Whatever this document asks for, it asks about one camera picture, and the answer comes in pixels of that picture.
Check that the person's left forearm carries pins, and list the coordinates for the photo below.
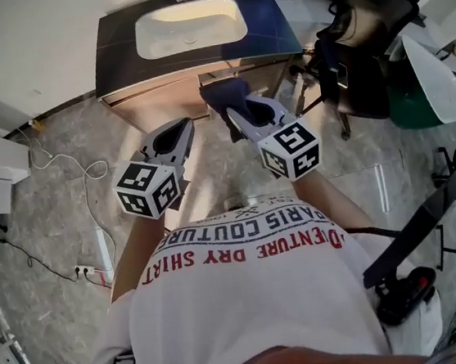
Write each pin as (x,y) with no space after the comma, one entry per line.
(136,254)

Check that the person's right forearm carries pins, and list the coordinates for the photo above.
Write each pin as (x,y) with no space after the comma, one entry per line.
(329,201)

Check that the dark blue cloth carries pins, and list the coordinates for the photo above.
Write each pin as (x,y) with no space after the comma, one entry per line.
(221,95)

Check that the white sink basin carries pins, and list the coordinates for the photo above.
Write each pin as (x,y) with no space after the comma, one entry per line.
(192,29)

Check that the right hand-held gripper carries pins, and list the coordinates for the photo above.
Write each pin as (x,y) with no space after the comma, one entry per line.
(290,149)

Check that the black office chair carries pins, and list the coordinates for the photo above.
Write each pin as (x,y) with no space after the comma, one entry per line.
(366,61)

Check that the black device with red button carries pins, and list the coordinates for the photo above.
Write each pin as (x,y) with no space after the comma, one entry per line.
(407,295)

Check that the green bin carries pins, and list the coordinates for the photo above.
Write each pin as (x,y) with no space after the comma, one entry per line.
(409,111)

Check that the dark vanity top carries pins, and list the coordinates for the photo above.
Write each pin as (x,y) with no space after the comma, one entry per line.
(117,54)

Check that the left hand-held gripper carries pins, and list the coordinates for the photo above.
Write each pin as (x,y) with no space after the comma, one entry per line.
(155,161)

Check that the white printed shirt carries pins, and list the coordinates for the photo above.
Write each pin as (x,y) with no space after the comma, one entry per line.
(243,307)

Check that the white oval panel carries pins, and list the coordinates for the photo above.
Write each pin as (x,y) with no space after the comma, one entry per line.
(436,81)

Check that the wooden vanity cabinet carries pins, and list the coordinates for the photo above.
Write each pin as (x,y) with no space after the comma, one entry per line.
(160,99)

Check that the white power strip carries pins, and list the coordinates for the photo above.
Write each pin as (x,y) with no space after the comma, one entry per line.
(84,271)

